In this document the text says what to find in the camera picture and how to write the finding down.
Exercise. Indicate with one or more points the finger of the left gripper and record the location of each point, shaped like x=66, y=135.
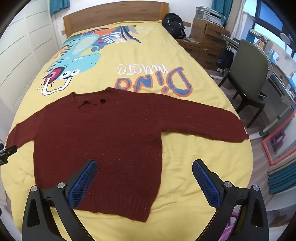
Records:
x=6, y=153

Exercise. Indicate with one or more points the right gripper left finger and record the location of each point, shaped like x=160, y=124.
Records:
x=38, y=221

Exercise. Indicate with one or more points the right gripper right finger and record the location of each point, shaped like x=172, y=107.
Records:
x=251, y=221

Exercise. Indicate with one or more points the dark red knit sweater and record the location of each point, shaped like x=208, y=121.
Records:
x=122, y=132

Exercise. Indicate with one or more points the stack of teal mats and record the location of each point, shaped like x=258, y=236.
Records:
x=282, y=180

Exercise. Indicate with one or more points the pink framed board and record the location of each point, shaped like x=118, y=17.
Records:
x=280, y=143

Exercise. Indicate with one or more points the teal curtain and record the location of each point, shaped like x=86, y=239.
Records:
x=58, y=5

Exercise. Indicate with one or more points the grey office chair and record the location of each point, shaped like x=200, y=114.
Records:
x=248, y=74

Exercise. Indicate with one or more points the black shopping bag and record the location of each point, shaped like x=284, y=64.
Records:
x=226, y=57

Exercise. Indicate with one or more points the yellow dinosaur bedspread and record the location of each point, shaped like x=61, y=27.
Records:
x=149, y=60

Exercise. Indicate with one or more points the wooden drawer cabinet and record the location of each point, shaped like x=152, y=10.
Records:
x=205, y=43

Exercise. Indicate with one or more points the wooden headboard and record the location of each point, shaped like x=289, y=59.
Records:
x=105, y=14

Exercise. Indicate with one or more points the black backpack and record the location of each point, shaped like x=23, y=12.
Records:
x=174, y=25

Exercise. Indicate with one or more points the white printer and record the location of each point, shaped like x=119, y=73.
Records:
x=208, y=14

